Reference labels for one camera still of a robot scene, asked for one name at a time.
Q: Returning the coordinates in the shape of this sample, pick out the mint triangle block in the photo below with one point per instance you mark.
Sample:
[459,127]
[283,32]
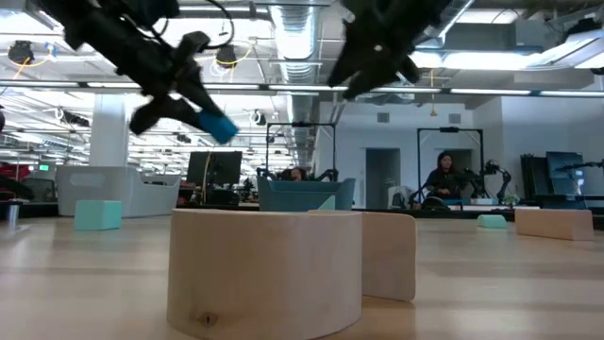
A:
[329,205]

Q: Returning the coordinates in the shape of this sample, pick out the black station frame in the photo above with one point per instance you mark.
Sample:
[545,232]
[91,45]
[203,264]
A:
[448,129]

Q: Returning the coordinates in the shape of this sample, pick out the rounded wooden block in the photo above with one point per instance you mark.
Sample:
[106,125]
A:
[389,255]

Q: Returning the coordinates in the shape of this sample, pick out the black table edge rail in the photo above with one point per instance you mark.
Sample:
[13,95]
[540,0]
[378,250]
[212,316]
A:
[448,213]

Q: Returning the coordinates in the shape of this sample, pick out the white plastic bin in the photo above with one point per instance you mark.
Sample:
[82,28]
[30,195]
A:
[108,193]

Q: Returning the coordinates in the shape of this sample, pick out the silver metal post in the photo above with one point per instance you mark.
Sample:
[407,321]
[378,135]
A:
[13,215]

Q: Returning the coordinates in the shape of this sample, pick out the wooden cylinder block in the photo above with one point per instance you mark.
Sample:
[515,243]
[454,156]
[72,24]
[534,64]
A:
[264,274]

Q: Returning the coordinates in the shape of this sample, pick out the black ceiling-mounted camera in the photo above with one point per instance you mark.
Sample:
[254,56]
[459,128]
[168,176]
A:
[226,56]
[21,52]

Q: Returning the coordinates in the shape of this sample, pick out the blue plastic bin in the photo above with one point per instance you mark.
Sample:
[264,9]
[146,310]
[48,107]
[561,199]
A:
[302,193]

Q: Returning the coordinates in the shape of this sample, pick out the mint half-round block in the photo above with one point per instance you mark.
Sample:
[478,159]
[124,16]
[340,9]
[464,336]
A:
[492,222]

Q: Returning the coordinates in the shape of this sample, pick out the silver ventilation duct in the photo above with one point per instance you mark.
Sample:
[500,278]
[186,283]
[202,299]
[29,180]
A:
[453,19]
[295,38]

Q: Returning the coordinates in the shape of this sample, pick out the dark display screen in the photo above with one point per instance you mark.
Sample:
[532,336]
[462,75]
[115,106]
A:
[565,172]

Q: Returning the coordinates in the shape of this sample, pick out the white plastic chair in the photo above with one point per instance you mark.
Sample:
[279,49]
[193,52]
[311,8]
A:
[398,196]

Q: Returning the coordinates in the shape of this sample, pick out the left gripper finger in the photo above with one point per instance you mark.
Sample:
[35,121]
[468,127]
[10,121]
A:
[160,113]
[200,96]

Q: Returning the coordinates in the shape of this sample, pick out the mint cube block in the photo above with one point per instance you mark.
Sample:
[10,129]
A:
[98,215]

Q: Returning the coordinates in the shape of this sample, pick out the grey door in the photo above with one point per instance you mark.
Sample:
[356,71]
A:
[464,158]
[382,175]

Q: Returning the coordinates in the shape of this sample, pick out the person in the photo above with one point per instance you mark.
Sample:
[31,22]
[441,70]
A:
[295,175]
[441,181]

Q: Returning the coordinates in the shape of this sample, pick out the rectangular wooden block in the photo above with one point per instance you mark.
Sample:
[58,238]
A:
[554,224]

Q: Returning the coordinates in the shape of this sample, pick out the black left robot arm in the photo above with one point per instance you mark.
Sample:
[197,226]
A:
[94,28]

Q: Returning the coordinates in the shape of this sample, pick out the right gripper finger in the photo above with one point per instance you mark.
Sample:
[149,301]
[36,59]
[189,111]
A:
[377,78]
[354,63]

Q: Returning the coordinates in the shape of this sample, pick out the black computer monitor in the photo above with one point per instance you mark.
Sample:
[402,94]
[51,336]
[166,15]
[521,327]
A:
[222,167]

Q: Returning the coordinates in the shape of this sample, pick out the white building column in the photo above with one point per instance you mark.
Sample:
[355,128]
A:
[108,141]

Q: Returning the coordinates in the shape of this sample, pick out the blue block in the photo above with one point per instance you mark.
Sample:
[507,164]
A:
[219,127]

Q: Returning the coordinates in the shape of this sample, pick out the background black robot arm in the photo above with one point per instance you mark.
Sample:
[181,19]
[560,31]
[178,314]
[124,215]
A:
[505,177]

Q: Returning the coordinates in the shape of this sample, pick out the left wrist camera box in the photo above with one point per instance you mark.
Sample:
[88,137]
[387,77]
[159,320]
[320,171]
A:
[193,43]

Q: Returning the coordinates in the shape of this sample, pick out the long ceiling light bar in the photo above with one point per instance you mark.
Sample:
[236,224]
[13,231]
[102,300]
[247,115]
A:
[491,91]

